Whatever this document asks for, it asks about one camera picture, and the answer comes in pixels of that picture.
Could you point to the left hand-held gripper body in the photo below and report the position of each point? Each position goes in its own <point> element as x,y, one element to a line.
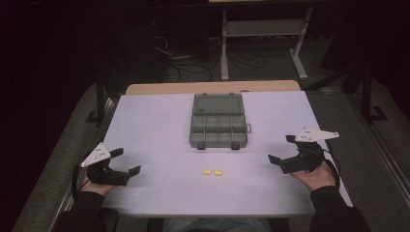
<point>103,174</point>

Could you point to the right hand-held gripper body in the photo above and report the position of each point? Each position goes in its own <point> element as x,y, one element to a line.
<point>306,159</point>

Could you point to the small yellow earplug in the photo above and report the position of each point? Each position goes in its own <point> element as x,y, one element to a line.
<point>206,172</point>
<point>218,173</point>

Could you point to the grey plastic compartment box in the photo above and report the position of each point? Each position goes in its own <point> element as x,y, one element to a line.
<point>218,124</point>

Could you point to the person's left hand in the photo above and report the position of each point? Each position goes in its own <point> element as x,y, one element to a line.
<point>96,188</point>

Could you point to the person's right hand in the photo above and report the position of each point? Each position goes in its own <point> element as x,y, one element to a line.
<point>317,179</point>

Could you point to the black metal stand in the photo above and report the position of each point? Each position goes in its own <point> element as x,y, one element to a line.
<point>367,96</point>
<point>100,96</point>

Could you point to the person's legs in jeans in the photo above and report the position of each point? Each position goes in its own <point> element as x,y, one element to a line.
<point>216,225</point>

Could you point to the white metal desk frame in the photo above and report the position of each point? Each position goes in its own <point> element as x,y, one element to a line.
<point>264,28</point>

